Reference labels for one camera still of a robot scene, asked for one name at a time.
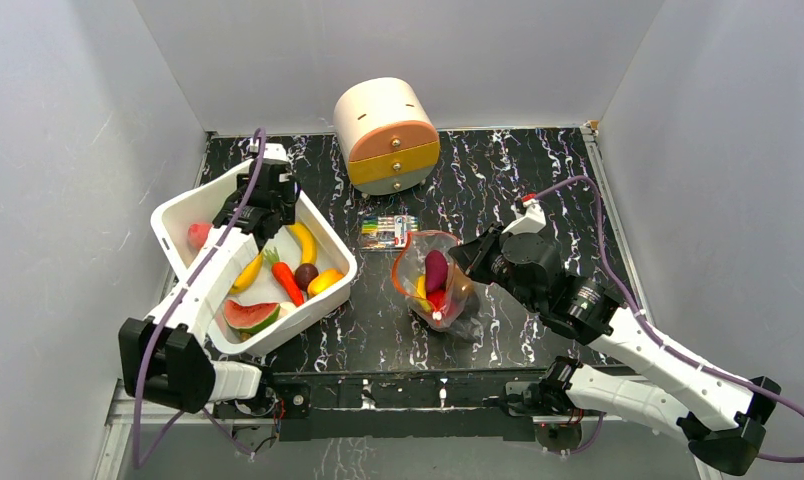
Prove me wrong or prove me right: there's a red fruit toy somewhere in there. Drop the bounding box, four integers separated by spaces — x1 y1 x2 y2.
427 289 446 312

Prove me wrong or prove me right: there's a pink peach toy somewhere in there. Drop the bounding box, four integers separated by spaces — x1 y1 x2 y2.
186 223 212 251

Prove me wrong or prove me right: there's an orange carrot toy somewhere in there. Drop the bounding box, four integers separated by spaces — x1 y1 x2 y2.
262 248 305 306

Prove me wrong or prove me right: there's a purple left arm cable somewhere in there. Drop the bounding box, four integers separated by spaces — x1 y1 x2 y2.
131 127 269 470

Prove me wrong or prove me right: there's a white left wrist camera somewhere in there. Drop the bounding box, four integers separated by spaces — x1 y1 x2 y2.
244 137 293 172

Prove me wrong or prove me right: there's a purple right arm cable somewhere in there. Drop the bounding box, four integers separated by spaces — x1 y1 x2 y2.
534 175 804 464

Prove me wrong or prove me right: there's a dark red beet toy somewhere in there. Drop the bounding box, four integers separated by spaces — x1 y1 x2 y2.
293 263 319 292

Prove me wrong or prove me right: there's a pack of coloured markers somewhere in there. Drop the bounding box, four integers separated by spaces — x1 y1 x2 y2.
359 214 420 250

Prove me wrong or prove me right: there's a yellow banana toy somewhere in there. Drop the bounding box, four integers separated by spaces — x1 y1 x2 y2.
288 222 318 264
414 274 433 315

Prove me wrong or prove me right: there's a watermelon slice toy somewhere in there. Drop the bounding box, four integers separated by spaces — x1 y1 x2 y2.
223 300 281 335

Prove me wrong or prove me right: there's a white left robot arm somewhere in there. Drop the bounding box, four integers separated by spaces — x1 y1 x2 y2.
118 158 301 416

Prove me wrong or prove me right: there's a purple sweet potato toy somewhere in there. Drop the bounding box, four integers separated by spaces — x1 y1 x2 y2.
425 250 449 293

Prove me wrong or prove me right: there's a clear orange-zip bag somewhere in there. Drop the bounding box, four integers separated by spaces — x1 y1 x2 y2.
391 230 475 332

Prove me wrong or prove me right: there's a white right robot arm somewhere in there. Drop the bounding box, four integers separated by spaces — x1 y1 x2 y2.
448 225 781 476

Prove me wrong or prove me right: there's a white plastic food bin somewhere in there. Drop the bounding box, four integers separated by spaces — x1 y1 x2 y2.
150 160 357 356

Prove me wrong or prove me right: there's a round pastel drawer cabinet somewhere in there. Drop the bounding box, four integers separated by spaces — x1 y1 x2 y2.
333 77 440 196

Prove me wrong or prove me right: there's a yellow bell pepper toy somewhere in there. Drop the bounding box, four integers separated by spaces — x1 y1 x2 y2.
307 269 344 298

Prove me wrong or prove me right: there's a yellow lemon toy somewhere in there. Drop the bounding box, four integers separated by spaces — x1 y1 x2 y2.
229 253 264 295

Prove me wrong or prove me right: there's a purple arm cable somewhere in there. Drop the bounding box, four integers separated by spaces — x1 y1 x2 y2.
534 175 804 464
131 127 269 470

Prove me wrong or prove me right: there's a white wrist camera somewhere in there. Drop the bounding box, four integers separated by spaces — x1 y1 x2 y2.
244 137 293 172
502 194 547 235

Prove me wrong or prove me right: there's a black base frame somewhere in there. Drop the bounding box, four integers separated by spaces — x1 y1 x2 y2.
196 367 642 443

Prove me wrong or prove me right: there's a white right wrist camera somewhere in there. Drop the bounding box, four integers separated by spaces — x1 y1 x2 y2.
502 194 547 235

